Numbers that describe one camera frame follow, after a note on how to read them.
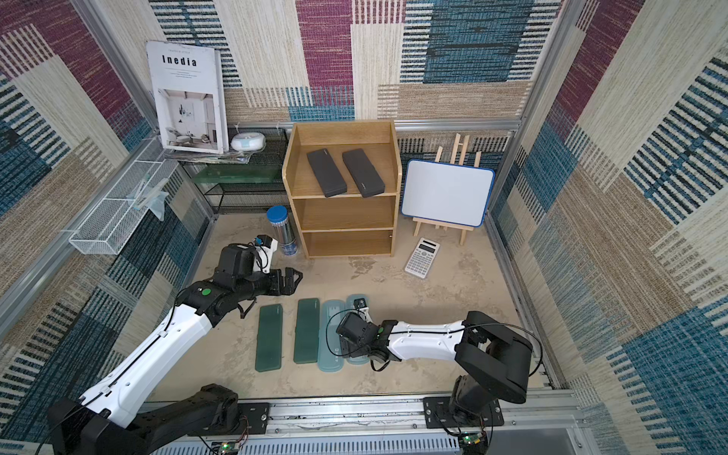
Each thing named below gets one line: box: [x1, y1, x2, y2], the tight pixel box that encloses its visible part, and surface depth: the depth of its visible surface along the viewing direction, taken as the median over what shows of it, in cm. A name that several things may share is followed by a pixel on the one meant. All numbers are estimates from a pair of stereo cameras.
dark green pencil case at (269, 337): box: [255, 303, 284, 373], surface depth 86 cm
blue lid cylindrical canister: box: [266, 204, 299, 256], surface depth 96 cm
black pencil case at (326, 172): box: [306, 147, 347, 199], surface depth 87 cm
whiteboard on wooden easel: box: [400, 133, 495, 246], surface depth 101 cm
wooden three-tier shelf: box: [281, 120, 402, 259], surface depth 93 cm
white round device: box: [230, 131, 267, 152], surface depth 89 cm
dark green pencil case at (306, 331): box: [293, 297, 320, 364], surface depth 89 cm
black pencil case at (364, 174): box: [342, 147, 385, 199], surface depth 87 cm
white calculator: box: [404, 236, 441, 280], surface depth 107 cm
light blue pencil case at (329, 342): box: [317, 300, 346, 373], surface depth 89 cm
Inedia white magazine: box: [145, 39, 230, 155], surface depth 79 cm
